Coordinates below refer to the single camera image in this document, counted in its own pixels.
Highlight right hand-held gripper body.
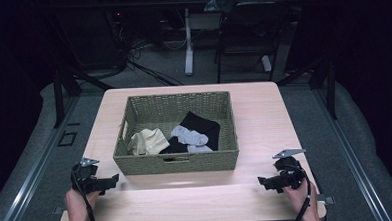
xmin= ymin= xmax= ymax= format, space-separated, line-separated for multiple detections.
xmin=271 ymin=148 xmax=309 ymax=191

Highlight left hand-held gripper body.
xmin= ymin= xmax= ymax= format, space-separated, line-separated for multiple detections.
xmin=70 ymin=156 xmax=106 ymax=197

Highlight green woven basket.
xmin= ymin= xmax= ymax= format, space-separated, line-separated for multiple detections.
xmin=109 ymin=90 xmax=241 ymax=177

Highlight cream sock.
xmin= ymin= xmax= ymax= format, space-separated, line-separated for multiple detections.
xmin=126 ymin=127 xmax=171 ymax=158

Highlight grey sock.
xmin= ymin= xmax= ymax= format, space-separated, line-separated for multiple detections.
xmin=185 ymin=143 xmax=214 ymax=155
xmin=170 ymin=123 xmax=210 ymax=149

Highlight black sock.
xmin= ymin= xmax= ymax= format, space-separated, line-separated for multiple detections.
xmin=157 ymin=109 xmax=223 ymax=155

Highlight person's right hand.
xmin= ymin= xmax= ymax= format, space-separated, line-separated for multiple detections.
xmin=281 ymin=176 xmax=320 ymax=215

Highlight person's left hand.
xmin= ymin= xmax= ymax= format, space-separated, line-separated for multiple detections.
xmin=63 ymin=187 xmax=104 ymax=221

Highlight black metal stand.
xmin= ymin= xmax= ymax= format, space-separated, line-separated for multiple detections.
xmin=275 ymin=54 xmax=340 ymax=123
xmin=50 ymin=64 xmax=117 ymax=130

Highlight black chair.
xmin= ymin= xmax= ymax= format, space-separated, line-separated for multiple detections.
xmin=211 ymin=0 xmax=296 ymax=85

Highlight white desk leg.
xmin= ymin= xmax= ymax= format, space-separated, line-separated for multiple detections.
xmin=182 ymin=7 xmax=196 ymax=77

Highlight dark bag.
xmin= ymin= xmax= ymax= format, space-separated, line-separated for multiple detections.
xmin=202 ymin=0 xmax=240 ymax=14

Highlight grey table bracket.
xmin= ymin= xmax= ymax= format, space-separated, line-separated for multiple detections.
xmin=52 ymin=205 xmax=68 ymax=217

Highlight black floor cables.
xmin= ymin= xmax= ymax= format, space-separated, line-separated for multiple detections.
xmin=89 ymin=10 xmax=186 ymax=91

